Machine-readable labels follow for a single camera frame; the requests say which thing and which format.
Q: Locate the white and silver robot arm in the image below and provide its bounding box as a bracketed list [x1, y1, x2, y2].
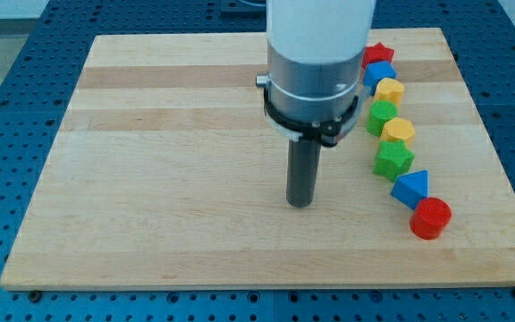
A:
[266, 0, 376, 123]

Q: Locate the black cable ring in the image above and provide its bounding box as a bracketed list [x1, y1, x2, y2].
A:
[262, 87, 360, 148]

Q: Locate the green star block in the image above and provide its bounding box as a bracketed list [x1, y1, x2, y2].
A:
[373, 140, 415, 182]

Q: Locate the yellow hexagon block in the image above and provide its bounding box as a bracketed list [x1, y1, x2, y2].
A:
[380, 117, 416, 148]

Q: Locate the blue triangle block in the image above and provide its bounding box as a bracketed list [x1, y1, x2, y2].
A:
[391, 170, 429, 210]

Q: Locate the yellow heart block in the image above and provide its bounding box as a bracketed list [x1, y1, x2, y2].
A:
[373, 78, 405, 106]

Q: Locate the green cylinder block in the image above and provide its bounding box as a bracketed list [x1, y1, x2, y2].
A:
[366, 100, 398, 136]

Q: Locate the red star block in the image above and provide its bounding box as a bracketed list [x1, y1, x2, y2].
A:
[361, 42, 395, 69]

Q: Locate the red cylinder block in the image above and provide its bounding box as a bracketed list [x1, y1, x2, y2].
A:
[409, 197, 452, 240]

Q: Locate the wooden board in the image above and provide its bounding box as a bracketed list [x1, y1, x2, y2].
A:
[0, 28, 515, 291]

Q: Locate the blue cube block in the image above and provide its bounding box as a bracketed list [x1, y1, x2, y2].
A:
[363, 61, 397, 95]

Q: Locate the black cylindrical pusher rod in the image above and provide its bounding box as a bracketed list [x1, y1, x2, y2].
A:
[286, 140, 320, 208]

